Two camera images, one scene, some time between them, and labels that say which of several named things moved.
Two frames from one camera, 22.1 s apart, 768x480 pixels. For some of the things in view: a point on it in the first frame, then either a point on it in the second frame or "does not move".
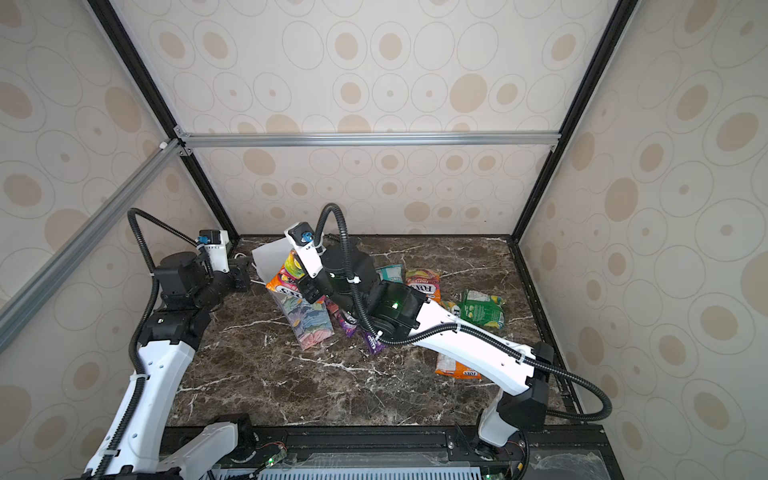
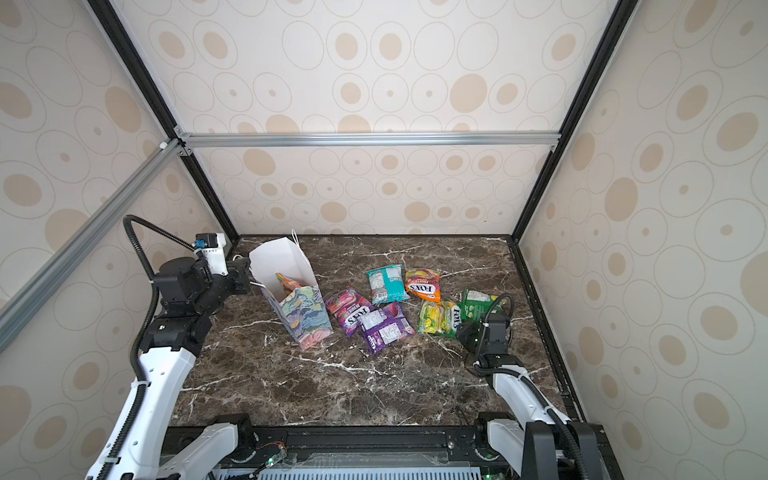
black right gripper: [305, 288] to [467, 334]
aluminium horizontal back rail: [441, 139] does not move
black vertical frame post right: [622, 13] does not move
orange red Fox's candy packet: [426, 281] does not move
